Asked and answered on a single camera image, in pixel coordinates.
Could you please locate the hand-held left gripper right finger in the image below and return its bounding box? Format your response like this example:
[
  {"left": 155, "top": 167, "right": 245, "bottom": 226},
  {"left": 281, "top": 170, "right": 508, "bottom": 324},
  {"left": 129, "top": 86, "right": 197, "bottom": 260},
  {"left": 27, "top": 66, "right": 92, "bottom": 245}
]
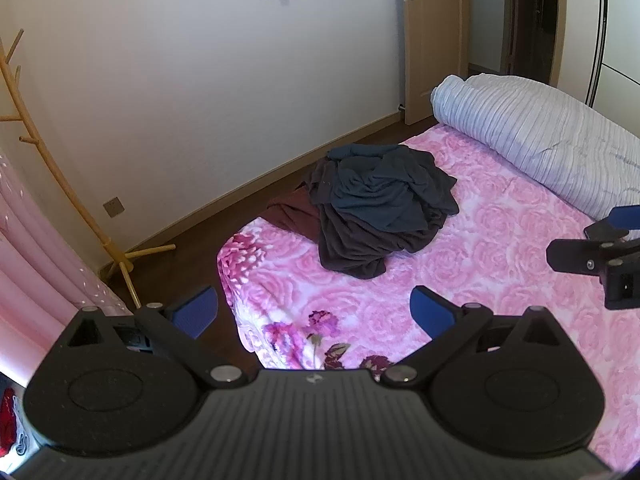
[{"left": 382, "top": 286, "right": 572, "bottom": 389}]

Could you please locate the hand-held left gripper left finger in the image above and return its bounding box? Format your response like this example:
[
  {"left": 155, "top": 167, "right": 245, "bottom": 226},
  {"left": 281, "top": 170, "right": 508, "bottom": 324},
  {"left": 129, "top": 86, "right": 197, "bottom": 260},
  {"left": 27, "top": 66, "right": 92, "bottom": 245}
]
[{"left": 52, "top": 286, "right": 248, "bottom": 389}]

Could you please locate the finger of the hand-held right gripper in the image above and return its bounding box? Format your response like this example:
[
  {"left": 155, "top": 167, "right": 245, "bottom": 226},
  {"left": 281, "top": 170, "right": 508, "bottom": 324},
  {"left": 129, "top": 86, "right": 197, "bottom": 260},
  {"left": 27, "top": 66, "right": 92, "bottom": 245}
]
[
  {"left": 546, "top": 237, "right": 640, "bottom": 311},
  {"left": 584, "top": 205, "right": 640, "bottom": 242}
]

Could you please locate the dark blue-grey fleece garment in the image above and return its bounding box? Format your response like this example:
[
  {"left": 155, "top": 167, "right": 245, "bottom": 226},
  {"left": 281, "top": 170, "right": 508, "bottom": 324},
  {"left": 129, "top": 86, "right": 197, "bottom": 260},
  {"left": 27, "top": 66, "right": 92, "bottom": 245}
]
[{"left": 327, "top": 144, "right": 460, "bottom": 233}]

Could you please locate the pink floral blanket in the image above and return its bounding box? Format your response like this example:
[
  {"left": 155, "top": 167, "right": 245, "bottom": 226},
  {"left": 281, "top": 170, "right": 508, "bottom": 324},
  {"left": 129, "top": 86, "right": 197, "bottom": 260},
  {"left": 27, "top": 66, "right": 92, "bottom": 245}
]
[{"left": 216, "top": 122, "right": 640, "bottom": 476}]

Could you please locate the wooden coat rack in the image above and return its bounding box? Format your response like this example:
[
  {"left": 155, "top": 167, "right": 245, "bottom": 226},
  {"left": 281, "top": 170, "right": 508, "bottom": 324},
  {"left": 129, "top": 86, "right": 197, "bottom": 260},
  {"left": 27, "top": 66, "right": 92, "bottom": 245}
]
[{"left": 0, "top": 29, "right": 177, "bottom": 311}]

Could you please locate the dark grey garment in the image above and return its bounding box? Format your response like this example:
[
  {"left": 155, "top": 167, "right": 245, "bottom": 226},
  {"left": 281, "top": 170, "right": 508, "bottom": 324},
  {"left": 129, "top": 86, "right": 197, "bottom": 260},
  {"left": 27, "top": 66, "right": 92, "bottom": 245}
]
[{"left": 305, "top": 157, "right": 451, "bottom": 280}]

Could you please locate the maroon garment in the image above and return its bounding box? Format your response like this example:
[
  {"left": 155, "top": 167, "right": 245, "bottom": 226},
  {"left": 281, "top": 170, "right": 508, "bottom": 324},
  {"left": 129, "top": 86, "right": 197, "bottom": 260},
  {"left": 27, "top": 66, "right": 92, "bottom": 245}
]
[{"left": 266, "top": 187, "right": 323, "bottom": 241}]

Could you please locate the striped lavender quilt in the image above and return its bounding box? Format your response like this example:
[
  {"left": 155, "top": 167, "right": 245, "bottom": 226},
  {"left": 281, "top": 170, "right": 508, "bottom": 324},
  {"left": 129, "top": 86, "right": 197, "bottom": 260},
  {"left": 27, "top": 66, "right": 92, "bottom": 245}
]
[{"left": 431, "top": 73, "right": 640, "bottom": 221}]

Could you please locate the pink curtain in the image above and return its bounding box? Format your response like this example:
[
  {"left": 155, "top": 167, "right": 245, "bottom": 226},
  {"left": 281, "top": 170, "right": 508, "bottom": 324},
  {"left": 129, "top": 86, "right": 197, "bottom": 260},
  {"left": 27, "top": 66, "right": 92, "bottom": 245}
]
[{"left": 0, "top": 147, "right": 133, "bottom": 391}]

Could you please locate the white wardrobe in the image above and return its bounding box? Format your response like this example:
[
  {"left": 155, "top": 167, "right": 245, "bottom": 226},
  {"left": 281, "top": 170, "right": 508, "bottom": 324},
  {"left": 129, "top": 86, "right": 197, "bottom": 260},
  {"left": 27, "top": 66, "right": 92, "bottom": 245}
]
[{"left": 585, "top": 0, "right": 640, "bottom": 116}]

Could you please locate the red cloth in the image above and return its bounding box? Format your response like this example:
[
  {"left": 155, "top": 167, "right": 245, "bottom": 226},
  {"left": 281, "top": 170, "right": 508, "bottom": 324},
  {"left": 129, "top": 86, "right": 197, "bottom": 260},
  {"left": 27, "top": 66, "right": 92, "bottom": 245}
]
[{"left": 0, "top": 387, "right": 21, "bottom": 453}]

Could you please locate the wooden door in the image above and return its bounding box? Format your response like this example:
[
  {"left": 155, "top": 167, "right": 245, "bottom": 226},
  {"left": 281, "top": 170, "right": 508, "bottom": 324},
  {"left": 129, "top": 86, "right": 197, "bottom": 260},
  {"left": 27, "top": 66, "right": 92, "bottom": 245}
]
[{"left": 401, "top": 0, "right": 472, "bottom": 127}]

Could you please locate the wooden door frame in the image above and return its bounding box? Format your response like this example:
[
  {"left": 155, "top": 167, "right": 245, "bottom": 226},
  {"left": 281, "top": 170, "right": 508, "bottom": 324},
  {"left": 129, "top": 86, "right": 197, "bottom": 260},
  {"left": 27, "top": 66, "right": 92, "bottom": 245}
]
[{"left": 500, "top": 0, "right": 568, "bottom": 88}]

